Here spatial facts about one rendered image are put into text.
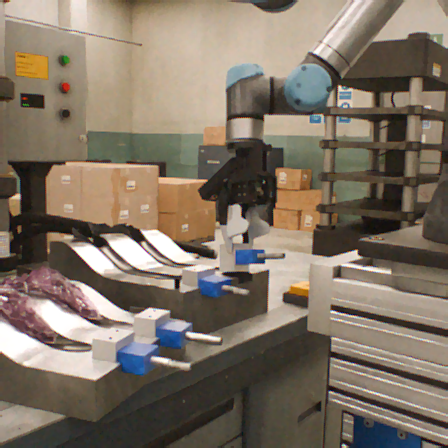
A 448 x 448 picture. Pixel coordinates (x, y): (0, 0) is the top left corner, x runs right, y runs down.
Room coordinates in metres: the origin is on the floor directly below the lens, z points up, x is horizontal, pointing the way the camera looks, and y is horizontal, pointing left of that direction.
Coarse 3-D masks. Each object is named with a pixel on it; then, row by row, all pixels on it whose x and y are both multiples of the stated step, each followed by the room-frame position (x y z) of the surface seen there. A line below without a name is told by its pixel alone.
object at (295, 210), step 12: (288, 168) 8.22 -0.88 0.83; (288, 180) 7.91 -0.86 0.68; (300, 180) 7.79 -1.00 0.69; (288, 192) 7.92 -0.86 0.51; (300, 192) 7.81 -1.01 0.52; (312, 192) 7.71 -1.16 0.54; (276, 204) 8.02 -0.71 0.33; (288, 204) 7.92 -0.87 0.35; (300, 204) 7.80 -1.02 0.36; (312, 204) 7.71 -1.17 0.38; (276, 216) 8.01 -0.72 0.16; (288, 216) 7.90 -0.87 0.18; (300, 216) 7.86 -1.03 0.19; (312, 216) 7.69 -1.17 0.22; (336, 216) 7.77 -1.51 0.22; (288, 228) 7.88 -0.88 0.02; (300, 228) 7.80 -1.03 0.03; (312, 228) 7.69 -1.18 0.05
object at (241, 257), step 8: (224, 248) 1.10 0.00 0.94; (232, 248) 1.08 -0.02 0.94; (240, 248) 1.10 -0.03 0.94; (248, 248) 1.12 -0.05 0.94; (224, 256) 1.09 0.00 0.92; (232, 256) 1.08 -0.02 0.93; (240, 256) 1.07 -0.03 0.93; (248, 256) 1.06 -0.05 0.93; (256, 256) 1.07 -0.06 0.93; (264, 256) 1.06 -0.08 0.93; (272, 256) 1.05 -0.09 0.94; (280, 256) 1.04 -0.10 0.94; (224, 264) 1.09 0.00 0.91; (232, 264) 1.08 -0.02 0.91; (240, 264) 1.09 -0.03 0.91; (248, 264) 1.11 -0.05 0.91
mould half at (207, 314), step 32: (64, 256) 1.15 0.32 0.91; (96, 256) 1.13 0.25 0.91; (128, 256) 1.18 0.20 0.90; (96, 288) 1.09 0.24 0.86; (128, 288) 1.03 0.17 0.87; (160, 288) 0.98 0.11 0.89; (192, 288) 0.97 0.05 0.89; (256, 288) 1.12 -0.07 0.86; (192, 320) 0.97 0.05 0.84; (224, 320) 1.04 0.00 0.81
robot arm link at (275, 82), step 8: (272, 80) 1.13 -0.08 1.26; (280, 80) 1.13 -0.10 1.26; (272, 88) 1.12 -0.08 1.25; (280, 88) 1.09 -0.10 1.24; (272, 96) 1.12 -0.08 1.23; (280, 96) 1.09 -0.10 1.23; (272, 104) 1.12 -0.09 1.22; (280, 104) 1.12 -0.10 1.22; (272, 112) 1.14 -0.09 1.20; (280, 112) 1.14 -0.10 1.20; (288, 112) 1.13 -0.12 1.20; (296, 112) 1.08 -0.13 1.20; (312, 112) 1.14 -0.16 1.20; (320, 112) 1.14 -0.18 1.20
